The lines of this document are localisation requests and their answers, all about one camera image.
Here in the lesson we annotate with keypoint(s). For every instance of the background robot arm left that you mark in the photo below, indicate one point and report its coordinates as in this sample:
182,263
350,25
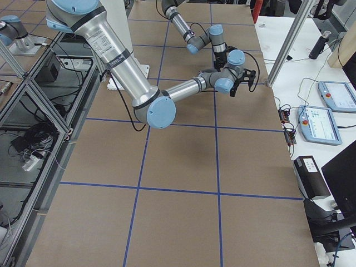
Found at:
15,36

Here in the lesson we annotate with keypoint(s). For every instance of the small electronics circuit board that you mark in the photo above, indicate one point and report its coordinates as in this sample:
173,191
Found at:
287,127

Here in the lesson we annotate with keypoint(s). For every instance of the near teach pendant tablet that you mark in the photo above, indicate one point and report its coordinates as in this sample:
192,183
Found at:
318,125

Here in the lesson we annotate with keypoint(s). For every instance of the teach pendant tablet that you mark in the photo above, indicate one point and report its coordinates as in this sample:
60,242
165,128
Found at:
337,95
318,125

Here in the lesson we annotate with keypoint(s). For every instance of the black water bottle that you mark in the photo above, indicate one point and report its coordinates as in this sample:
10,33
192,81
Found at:
320,44

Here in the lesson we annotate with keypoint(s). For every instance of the far teach pendant tablet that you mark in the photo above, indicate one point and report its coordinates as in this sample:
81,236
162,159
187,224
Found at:
337,95

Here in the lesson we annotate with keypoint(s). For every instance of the black box with label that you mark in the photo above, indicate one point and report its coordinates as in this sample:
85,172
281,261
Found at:
310,179

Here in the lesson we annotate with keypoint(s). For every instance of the wooden board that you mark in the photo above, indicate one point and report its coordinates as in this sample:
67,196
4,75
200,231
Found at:
345,49

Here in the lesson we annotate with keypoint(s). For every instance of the black computer monitor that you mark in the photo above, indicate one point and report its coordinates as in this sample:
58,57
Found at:
339,174

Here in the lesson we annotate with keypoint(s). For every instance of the white power strip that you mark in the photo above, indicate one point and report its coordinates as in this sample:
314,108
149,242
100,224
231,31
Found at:
30,163

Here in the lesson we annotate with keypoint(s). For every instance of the aluminium frame post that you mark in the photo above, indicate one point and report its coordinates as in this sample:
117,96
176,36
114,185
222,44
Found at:
289,40

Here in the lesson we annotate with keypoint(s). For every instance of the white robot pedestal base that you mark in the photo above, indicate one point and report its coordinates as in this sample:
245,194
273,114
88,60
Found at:
117,19

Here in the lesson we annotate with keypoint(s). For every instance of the aluminium frame side table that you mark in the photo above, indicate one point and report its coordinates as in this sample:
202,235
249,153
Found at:
41,115

